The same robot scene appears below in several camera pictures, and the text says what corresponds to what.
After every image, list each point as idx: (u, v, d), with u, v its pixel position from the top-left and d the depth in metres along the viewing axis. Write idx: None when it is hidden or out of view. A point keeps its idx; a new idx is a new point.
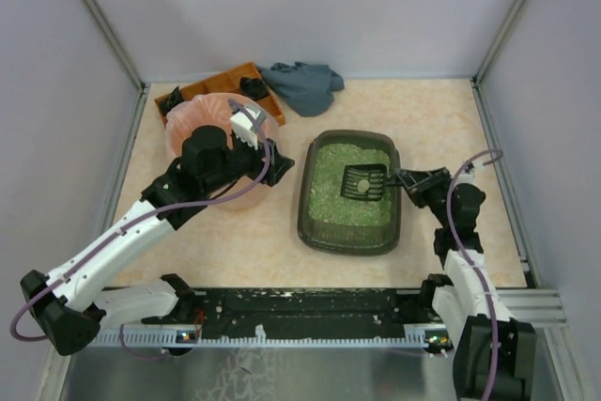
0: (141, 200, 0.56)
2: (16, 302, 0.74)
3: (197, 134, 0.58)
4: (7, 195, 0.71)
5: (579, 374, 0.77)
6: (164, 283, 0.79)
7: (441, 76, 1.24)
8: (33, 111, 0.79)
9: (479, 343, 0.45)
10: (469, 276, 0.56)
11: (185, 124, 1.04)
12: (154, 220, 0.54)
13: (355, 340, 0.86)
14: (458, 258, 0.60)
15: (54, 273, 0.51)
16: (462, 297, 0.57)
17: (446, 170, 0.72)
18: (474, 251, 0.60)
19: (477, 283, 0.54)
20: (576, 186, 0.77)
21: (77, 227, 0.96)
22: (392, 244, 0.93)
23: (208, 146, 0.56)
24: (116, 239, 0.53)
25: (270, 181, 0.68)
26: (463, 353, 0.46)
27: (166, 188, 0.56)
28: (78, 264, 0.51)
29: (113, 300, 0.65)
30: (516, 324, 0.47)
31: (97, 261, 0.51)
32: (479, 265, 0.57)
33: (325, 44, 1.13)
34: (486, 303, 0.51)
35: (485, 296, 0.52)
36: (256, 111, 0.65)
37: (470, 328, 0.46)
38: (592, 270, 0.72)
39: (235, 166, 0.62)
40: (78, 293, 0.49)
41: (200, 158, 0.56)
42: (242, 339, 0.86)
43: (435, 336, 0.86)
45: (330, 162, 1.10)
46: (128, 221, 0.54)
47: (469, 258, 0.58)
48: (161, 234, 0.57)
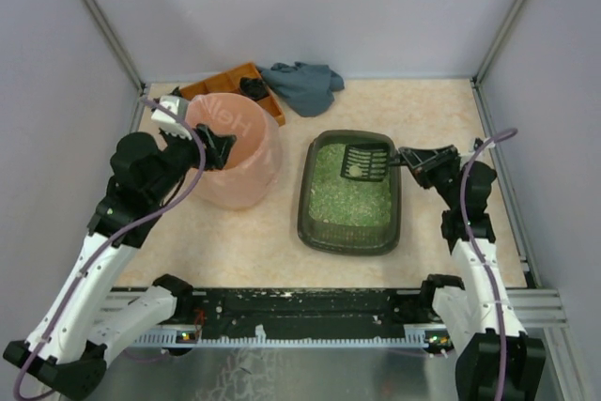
0: (91, 235, 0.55)
2: (16, 304, 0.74)
3: (120, 146, 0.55)
4: (7, 196, 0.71)
5: (578, 373, 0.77)
6: (158, 288, 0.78)
7: (442, 76, 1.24)
8: (32, 111, 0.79)
9: (485, 359, 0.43)
10: (477, 276, 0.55)
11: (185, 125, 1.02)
12: (111, 251, 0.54)
13: (355, 340, 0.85)
14: (468, 251, 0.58)
15: (33, 337, 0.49)
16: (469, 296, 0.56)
17: (453, 148, 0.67)
18: (485, 240, 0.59)
19: (487, 285, 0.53)
20: (576, 185, 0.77)
21: (77, 227, 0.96)
22: (392, 244, 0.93)
23: (137, 156, 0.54)
24: (81, 283, 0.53)
25: (219, 164, 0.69)
26: (468, 364, 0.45)
27: (112, 212, 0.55)
28: (53, 319, 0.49)
29: (110, 331, 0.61)
30: (528, 341, 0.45)
31: (71, 311, 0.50)
32: (490, 262, 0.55)
33: (325, 44, 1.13)
34: (496, 314, 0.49)
35: (495, 304, 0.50)
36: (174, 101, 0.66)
37: (477, 345, 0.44)
38: (592, 270, 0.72)
39: (177, 164, 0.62)
40: (65, 347, 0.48)
41: (133, 169, 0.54)
42: (242, 340, 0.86)
43: (435, 336, 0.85)
45: (329, 162, 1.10)
46: (85, 262, 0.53)
47: (481, 255, 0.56)
48: (123, 260, 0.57)
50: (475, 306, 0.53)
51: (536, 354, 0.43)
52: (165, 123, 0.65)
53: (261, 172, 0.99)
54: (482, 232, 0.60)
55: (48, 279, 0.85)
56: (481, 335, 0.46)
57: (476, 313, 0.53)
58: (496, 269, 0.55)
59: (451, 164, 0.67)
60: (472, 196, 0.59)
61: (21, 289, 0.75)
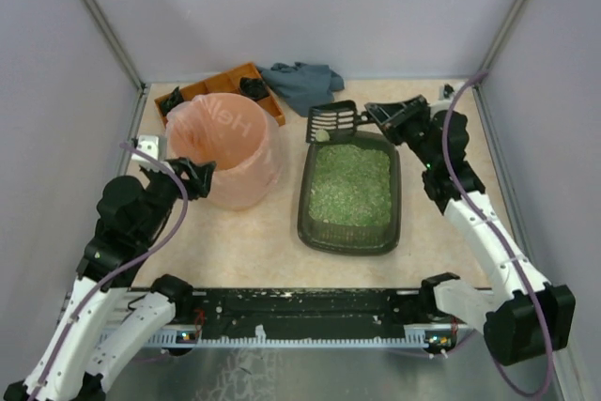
0: (80, 279, 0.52)
2: (17, 304, 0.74)
3: (106, 191, 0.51)
4: (7, 195, 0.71)
5: (578, 373, 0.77)
6: (155, 298, 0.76)
7: (442, 76, 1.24)
8: (32, 111, 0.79)
9: (524, 322, 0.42)
10: (483, 235, 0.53)
11: (184, 124, 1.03)
12: (100, 295, 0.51)
13: (354, 340, 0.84)
14: (464, 210, 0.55)
15: (30, 379, 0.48)
16: (480, 257, 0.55)
17: (421, 100, 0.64)
18: (477, 192, 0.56)
19: (497, 243, 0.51)
20: (576, 185, 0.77)
21: (78, 227, 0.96)
22: (392, 245, 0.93)
23: (124, 201, 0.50)
24: (72, 328, 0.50)
25: (203, 192, 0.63)
26: (500, 332, 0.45)
27: (99, 256, 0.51)
28: (50, 362, 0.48)
29: (105, 357, 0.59)
30: (554, 291, 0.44)
31: (66, 354, 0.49)
32: (491, 217, 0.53)
33: (325, 44, 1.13)
34: (516, 272, 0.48)
35: (513, 263, 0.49)
36: (152, 139, 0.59)
37: (510, 312, 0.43)
38: (592, 270, 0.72)
39: (163, 201, 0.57)
40: (61, 392, 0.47)
41: (120, 214, 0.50)
42: (242, 340, 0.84)
43: (435, 336, 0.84)
45: (330, 162, 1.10)
46: (76, 306, 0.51)
47: (481, 212, 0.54)
48: (115, 300, 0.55)
50: (491, 268, 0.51)
51: (565, 301, 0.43)
52: (145, 161, 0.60)
53: (261, 172, 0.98)
54: (470, 183, 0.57)
55: (49, 280, 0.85)
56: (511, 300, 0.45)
57: (495, 275, 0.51)
58: (497, 222, 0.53)
59: (422, 117, 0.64)
60: (453, 147, 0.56)
61: (21, 289, 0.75)
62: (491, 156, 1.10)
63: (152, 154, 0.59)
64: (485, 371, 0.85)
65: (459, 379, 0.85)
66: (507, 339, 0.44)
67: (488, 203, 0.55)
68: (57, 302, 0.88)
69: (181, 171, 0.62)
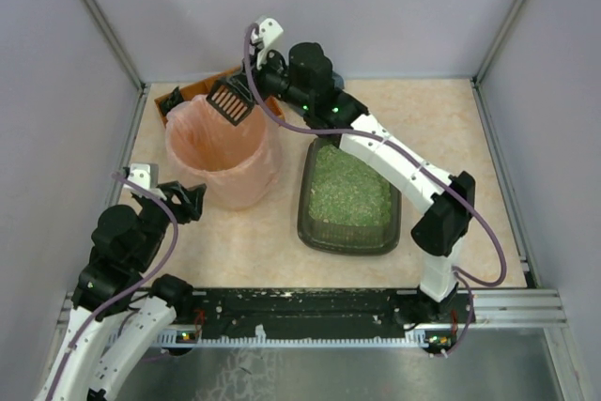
0: (75, 308, 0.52)
2: (17, 304, 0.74)
3: (101, 220, 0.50)
4: (8, 196, 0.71)
5: (578, 373, 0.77)
6: (151, 303, 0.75)
7: (442, 76, 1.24)
8: (32, 111, 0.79)
9: (449, 217, 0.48)
10: (386, 154, 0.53)
11: (184, 124, 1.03)
12: (95, 324, 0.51)
13: (354, 340, 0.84)
14: (359, 140, 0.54)
15: None
16: (389, 177, 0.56)
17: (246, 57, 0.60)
18: (362, 116, 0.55)
19: (401, 159, 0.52)
20: (576, 185, 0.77)
21: (78, 227, 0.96)
22: (392, 245, 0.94)
23: (118, 231, 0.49)
24: (70, 356, 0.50)
25: (194, 216, 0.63)
26: (430, 231, 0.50)
27: (92, 286, 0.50)
28: (51, 389, 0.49)
29: (108, 370, 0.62)
30: (460, 180, 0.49)
31: (66, 380, 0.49)
32: (385, 136, 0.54)
33: (326, 44, 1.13)
34: (426, 177, 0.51)
35: (422, 172, 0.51)
36: (143, 169, 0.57)
37: (435, 214, 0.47)
38: (592, 270, 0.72)
39: (157, 227, 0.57)
40: None
41: (115, 243, 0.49)
42: (242, 340, 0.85)
43: (435, 336, 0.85)
45: (330, 162, 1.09)
46: (73, 334, 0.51)
47: (377, 135, 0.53)
48: (113, 322, 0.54)
50: (403, 182, 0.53)
51: (469, 182, 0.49)
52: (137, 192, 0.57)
53: (261, 172, 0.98)
54: (353, 110, 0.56)
55: (49, 279, 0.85)
56: (433, 205, 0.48)
57: (408, 188, 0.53)
58: (392, 139, 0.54)
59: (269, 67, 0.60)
60: (318, 81, 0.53)
61: (22, 289, 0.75)
62: (491, 156, 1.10)
63: (145, 183, 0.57)
64: (485, 371, 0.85)
65: (459, 379, 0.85)
66: (436, 234, 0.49)
67: (377, 123, 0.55)
68: (59, 301, 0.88)
69: (174, 195, 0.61)
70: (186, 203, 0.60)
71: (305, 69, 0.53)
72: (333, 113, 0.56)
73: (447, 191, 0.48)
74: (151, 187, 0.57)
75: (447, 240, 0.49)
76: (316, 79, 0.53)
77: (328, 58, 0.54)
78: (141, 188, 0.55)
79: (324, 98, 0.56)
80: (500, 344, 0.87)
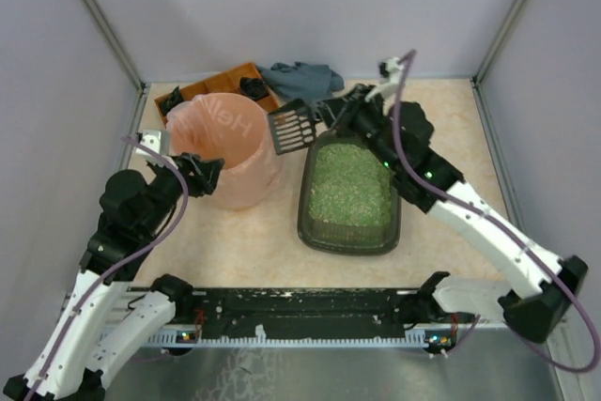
0: (82, 272, 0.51)
2: (16, 303, 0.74)
3: (109, 183, 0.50)
4: (8, 196, 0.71)
5: (577, 372, 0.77)
6: (153, 296, 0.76)
7: (442, 76, 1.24)
8: (33, 111, 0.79)
9: (559, 309, 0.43)
10: (485, 229, 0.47)
11: (185, 124, 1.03)
12: (101, 288, 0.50)
13: (354, 340, 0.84)
14: (455, 209, 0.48)
15: (31, 373, 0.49)
16: (484, 252, 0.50)
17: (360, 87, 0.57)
18: (458, 183, 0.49)
19: (504, 238, 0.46)
20: (576, 186, 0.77)
21: (77, 227, 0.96)
22: (392, 244, 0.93)
23: (126, 194, 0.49)
24: (74, 321, 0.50)
25: (208, 191, 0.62)
26: (531, 321, 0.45)
27: (101, 250, 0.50)
28: (51, 354, 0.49)
29: (105, 353, 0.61)
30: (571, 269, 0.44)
31: (67, 347, 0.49)
32: (487, 209, 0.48)
33: (326, 45, 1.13)
34: (533, 262, 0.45)
35: (527, 255, 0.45)
36: (155, 134, 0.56)
37: (544, 305, 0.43)
38: (592, 270, 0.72)
39: (166, 196, 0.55)
40: (62, 383, 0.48)
41: (123, 208, 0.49)
42: (242, 340, 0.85)
43: (434, 336, 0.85)
45: (330, 162, 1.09)
46: (78, 299, 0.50)
47: (474, 208, 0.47)
48: (119, 293, 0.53)
50: (502, 262, 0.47)
51: (581, 269, 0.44)
52: (150, 157, 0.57)
53: (261, 171, 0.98)
54: (447, 176, 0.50)
55: (49, 279, 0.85)
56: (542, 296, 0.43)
57: (507, 269, 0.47)
58: (493, 211, 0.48)
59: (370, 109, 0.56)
60: (420, 146, 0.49)
61: (21, 288, 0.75)
62: (491, 156, 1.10)
63: (155, 148, 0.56)
64: (484, 371, 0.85)
65: (457, 378, 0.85)
66: (539, 324, 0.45)
67: (473, 192, 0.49)
68: (57, 301, 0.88)
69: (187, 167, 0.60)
70: (199, 175, 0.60)
71: (407, 134, 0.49)
72: (426, 177, 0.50)
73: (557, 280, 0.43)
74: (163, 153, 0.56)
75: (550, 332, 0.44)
76: (415, 145, 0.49)
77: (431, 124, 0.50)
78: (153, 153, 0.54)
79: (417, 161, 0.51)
80: (500, 344, 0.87)
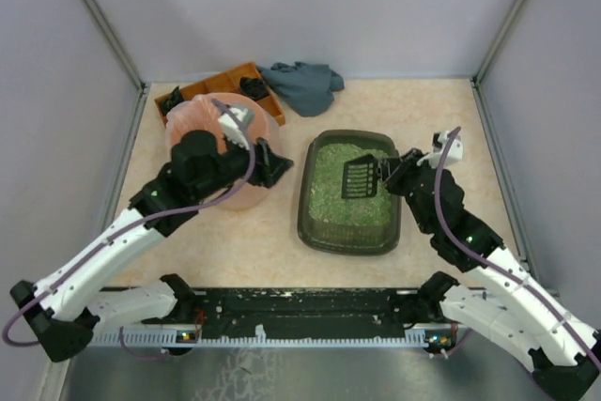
0: (129, 208, 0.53)
2: (15, 302, 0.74)
3: (185, 138, 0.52)
4: (7, 196, 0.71)
5: None
6: (163, 284, 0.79)
7: (442, 76, 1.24)
8: (32, 111, 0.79)
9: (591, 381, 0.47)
10: (523, 299, 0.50)
11: (185, 125, 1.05)
12: (140, 229, 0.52)
13: (354, 339, 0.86)
14: (495, 277, 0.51)
15: (42, 283, 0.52)
16: (517, 314, 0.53)
17: (415, 150, 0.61)
18: (498, 250, 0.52)
19: (543, 308, 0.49)
20: (577, 185, 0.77)
21: (77, 227, 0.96)
22: (392, 245, 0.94)
23: (195, 152, 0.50)
24: (103, 250, 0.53)
25: (268, 185, 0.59)
26: (563, 387, 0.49)
27: (154, 195, 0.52)
28: (68, 273, 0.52)
29: (107, 306, 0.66)
30: None
31: (84, 272, 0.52)
32: (528, 281, 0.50)
33: (326, 45, 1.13)
34: (571, 336, 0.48)
35: (564, 328, 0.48)
36: (242, 111, 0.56)
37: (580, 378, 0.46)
38: (592, 271, 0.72)
39: (229, 173, 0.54)
40: (65, 304, 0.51)
41: (189, 163, 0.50)
42: (242, 340, 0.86)
43: (434, 336, 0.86)
45: (330, 162, 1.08)
46: (115, 231, 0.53)
47: (515, 276, 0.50)
48: (151, 242, 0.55)
50: (538, 330, 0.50)
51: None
52: (231, 131, 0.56)
53: None
54: (486, 240, 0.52)
55: None
56: (577, 368, 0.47)
57: (541, 335, 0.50)
58: (531, 281, 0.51)
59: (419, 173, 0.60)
60: (452, 208, 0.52)
61: None
62: (491, 156, 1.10)
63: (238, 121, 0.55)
64: (484, 371, 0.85)
65: (458, 379, 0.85)
66: (571, 389, 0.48)
67: (513, 258, 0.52)
68: None
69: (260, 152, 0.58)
70: (266, 164, 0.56)
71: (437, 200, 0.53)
72: (467, 241, 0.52)
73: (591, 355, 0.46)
74: (235, 131, 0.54)
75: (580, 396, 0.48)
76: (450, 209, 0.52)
77: (461, 188, 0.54)
78: (237, 120, 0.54)
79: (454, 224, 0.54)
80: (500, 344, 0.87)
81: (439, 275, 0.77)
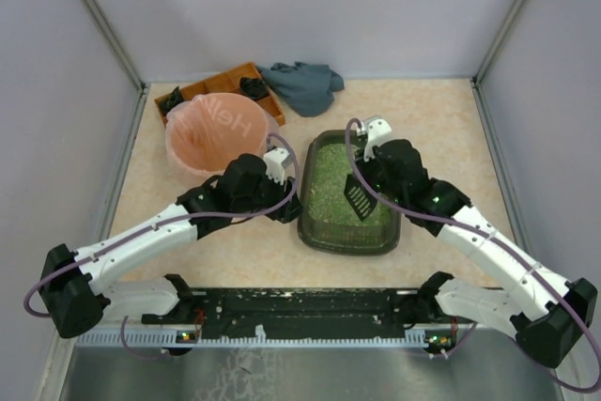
0: (176, 204, 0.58)
2: (16, 302, 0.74)
3: (240, 158, 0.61)
4: (7, 197, 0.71)
5: (578, 373, 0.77)
6: (167, 281, 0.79)
7: (442, 76, 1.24)
8: (32, 112, 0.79)
9: (567, 331, 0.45)
10: (491, 252, 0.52)
11: (185, 125, 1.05)
12: (185, 223, 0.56)
13: (355, 340, 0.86)
14: (462, 233, 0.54)
15: (84, 251, 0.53)
16: (493, 275, 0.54)
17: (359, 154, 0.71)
18: (465, 208, 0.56)
19: (511, 259, 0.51)
20: (577, 184, 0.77)
21: (77, 226, 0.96)
22: (392, 245, 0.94)
23: (252, 169, 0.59)
24: (148, 232, 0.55)
25: (284, 218, 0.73)
26: (544, 342, 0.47)
27: (200, 198, 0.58)
28: (111, 245, 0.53)
29: (116, 292, 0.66)
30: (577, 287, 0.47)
31: (126, 248, 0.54)
32: (494, 234, 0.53)
33: (326, 45, 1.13)
34: (540, 284, 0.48)
35: (532, 275, 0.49)
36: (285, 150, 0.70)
37: (551, 326, 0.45)
38: (592, 271, 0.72)
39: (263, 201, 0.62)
40: (102, 273, 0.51)
41: (243, 178, 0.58)
42: (242, 340, 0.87)
43: (434, 336, 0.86)
45: (329, 162, 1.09)
46: (161, 219, 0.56)
47: (481, 231, 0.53)
48: (185, 239, 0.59)
50: (511, 285, 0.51)
51: (590, 292, 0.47)
52: (270, 166, 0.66)
53: None
54: (454, 199, 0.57)
55: None
56: (548, 316, 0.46)
57: (514, 290, 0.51)
58: (500, 235, 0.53)
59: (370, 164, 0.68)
60: (408, 170, 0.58)
61: (20, 288, 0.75)
62: (491, 156, 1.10)
63: (280, 158, 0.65)
64: (484, 371, 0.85)
65: (459, 378, 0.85)
66: (550, 346, 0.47)
67: (479, 217, 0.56)
68: None
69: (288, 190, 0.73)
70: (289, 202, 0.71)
71: (393, 161, 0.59)
72: (435, 202, 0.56)
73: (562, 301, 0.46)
74: (277, 165, 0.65)
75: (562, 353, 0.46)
76: (406, 171, 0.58)
77: (417, 151, 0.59)
78: (285, 155, 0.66)
79: (417, 190, 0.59)
80: (501, 344, 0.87)
81: (440, 273, 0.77)
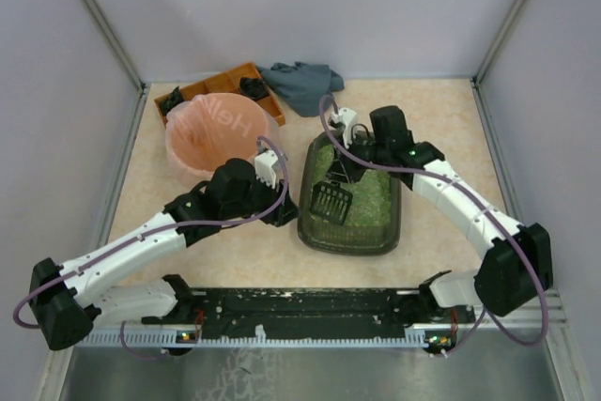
0: (162, 212, 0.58)
2: (15, 302, 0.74)
3: (228, 162, 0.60)
4: (7, 196, 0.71)
5: (577, 373, 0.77)
6: (165, 284, 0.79)
7: (442, 76, 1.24)
8: (32, 112, 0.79)
9: (511, 267, 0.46)
10: (452, 196, 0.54)
11: (185, 124, 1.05)
12: (172, 233, 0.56)
13: (354, 340, 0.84)
14: (429, 179, 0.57)
15: (69, 265, 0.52)
16: (456, 222, 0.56)
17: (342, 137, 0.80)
18: (438, 161, 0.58)
19: (467, 201, 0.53)
20: (577, 184, 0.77)
21: (77, 226, 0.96)
22: (392, 245, 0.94)
23: (239, 175, 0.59)
24: (135, 243, 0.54)
25: (277, 222, 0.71)
26: (492, 282, 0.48)
27: (188, 206, 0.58)
28: (96, 258, 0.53)
29: (109, 300, 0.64)
30: (529, 230, 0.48)
31: (111, 260, 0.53)
32: (456, 179, 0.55)
33: (326, 45, 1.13)
34: (490, 223, 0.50)
35: (485, 215, 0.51)
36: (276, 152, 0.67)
37: (495, 259, 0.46)
38: (592, 271, 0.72)
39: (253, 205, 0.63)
40: (88, 286, 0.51)
41: (230, 184, 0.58)
42: (242, 340, 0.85)
43: (435, 336, 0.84)
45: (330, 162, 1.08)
46: (148, 230, 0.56)
47: (445, 177, 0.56)
48: (172, 249, 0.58)
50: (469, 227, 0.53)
51: (542, 237, 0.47)
52: (260, 168, 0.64)
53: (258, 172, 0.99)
54: (430, 156, 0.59)
55: None
56: (492, 250, 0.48)
57: (470, 230, 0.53)
58: (463, 182, 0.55)
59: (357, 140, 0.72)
60: (392, 126, 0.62)
61: (19, 289, 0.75)
62: (491, 156, 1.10)
63: (269, 161, 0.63)
64: (484, 371, 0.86)
65: (459, 378, 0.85)
66: (498, 285, 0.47)
67: (450, 168, 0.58)
68: None
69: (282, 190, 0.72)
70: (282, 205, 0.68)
71: (378, 120, 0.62)
72: (411, 154, 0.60)
73: (508, 238, 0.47)
74: (268, 169, 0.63)
75: (508, 293, 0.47)
76: (390, 127, 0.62)
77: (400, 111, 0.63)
78: (277, 159, 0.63)
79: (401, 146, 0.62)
80: (501, 344, 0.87)
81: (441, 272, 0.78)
